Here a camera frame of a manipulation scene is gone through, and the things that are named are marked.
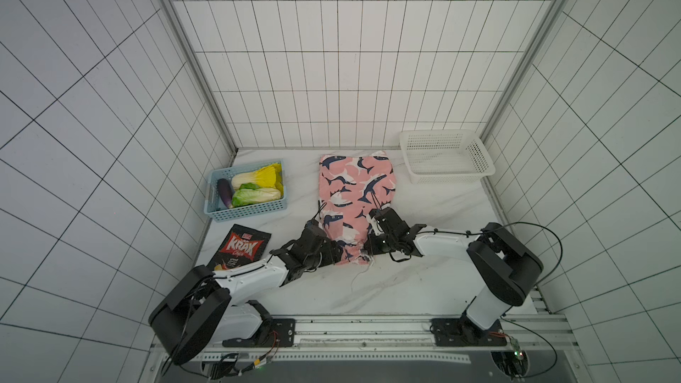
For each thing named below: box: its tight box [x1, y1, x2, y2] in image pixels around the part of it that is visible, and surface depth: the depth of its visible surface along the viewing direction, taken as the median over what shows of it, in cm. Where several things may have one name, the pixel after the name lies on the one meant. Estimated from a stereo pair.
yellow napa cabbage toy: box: [231, 163, 284, 196], surface depth 101 cm
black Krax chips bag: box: [204, 223, 273, 272], surface depth 92 cm
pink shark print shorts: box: [319, 150, 397, 266], surface depth 105 cm
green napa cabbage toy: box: [231, 182, 282, 207], surface depth 97 cm
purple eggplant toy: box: [217, 178, 235, 210], surface depth 105 cm
